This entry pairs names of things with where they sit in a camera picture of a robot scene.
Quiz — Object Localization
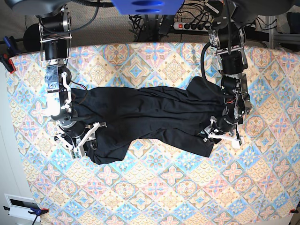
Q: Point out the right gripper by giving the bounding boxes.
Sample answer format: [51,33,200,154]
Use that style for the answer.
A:
[54,121,107,159]

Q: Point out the white wall outlet box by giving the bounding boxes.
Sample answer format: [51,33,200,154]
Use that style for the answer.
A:
[4,194,39,221]

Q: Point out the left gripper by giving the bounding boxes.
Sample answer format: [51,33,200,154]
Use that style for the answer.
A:
[203,117,244,149]

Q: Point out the black t-shirt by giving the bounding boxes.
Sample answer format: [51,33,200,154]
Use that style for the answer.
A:
[72,76,235,165]

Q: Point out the red table clamp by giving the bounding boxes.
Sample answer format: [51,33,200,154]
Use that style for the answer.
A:
[0,53,16,74]

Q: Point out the white power strip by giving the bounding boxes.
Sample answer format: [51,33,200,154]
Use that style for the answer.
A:
[172,22,211,34]

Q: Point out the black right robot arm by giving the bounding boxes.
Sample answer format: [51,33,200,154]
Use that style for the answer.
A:
[5,0,106,159]

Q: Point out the patterned colourful tablecloth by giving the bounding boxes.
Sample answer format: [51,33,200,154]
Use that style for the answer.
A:
[6,47,300,225]

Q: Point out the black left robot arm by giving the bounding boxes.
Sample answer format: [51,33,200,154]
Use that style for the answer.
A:
[201,0,295,148]

